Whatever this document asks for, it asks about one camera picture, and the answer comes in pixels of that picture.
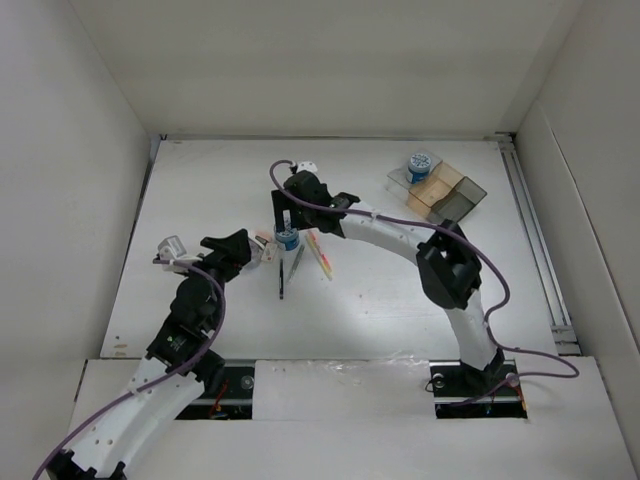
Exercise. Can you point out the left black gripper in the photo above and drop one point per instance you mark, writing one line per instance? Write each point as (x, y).
(229, 254)

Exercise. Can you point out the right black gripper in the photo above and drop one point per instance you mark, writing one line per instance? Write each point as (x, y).
(283, 202)

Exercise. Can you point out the blue tape roll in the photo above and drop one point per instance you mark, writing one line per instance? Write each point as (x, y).
(288, 239)
(418, 167)

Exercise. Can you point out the orange pink highlighter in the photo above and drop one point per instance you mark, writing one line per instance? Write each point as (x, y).
(314, 239)

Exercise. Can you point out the yellow highlighter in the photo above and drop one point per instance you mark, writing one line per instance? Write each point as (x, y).
(327, 273)

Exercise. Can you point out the black pen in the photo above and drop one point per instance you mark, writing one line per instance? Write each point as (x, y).
(281, 280)

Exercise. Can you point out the grey pen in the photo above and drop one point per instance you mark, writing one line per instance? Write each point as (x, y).
(295, 264)

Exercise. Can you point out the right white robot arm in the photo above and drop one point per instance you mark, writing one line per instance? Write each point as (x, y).
(449, 270)

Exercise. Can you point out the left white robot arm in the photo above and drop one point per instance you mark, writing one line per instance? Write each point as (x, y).
(177, 367)

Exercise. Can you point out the three compartment plastic organizer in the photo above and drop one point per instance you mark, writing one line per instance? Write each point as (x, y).
(445, 194)

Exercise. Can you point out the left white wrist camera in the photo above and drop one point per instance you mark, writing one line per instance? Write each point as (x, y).
(170, 252)

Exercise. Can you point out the left base mounting rail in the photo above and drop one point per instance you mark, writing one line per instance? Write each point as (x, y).
(231, 399)

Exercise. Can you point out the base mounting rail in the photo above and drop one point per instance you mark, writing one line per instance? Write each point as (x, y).
(460, 393)
(231, 399)

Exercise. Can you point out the right base mounting rail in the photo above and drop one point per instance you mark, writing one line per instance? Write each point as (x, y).
(460, 393)

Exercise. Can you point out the aluminium side rail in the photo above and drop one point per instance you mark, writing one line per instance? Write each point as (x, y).
(561, 327)

